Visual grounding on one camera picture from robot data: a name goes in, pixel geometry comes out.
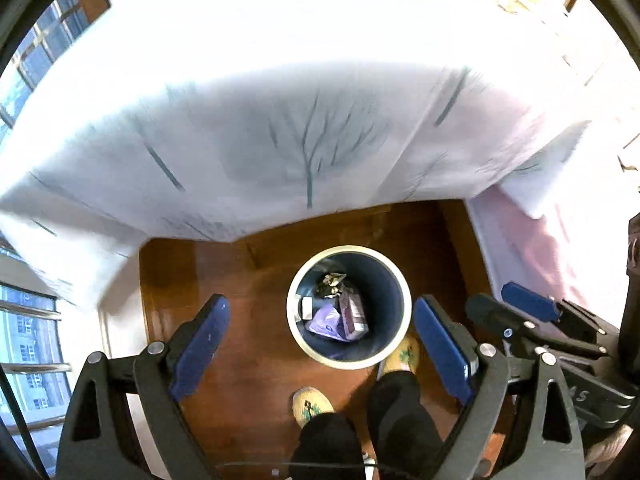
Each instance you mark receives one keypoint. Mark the purple plastic packet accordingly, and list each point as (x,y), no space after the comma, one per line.
(325,322)

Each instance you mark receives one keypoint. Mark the crumpled dark wrapper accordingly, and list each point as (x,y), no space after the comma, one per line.
(331,284)

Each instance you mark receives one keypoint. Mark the pink carton box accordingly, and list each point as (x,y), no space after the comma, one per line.
(354,315)

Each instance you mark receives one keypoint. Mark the white tree print tablecloth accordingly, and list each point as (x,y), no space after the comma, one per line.
(300,60)

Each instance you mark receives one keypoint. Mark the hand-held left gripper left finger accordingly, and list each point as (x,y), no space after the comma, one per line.
(200,345)

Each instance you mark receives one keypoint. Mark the small white box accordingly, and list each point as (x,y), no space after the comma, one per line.
(307,306)

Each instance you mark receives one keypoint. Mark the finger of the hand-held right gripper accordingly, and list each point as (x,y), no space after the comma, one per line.
(530,301)
(492,316)

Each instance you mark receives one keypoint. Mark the blue trash bin white rim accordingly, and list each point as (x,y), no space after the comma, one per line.
(385,280)

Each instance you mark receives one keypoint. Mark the yellow patterned slipper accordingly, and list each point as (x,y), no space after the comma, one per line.
(400,355)
(310,404)

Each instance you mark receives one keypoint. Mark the person's left leg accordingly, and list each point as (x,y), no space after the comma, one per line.
(330,445)

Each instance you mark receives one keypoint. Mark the person's right hand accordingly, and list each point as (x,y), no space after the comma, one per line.
(617,450)

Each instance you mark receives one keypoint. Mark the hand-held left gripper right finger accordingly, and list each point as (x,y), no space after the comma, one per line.
(442,350)

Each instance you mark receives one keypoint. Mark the glass window with frame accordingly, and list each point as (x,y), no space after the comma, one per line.
(30,360)

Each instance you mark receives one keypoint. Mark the pink table cloth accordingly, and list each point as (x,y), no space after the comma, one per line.
(525,240)

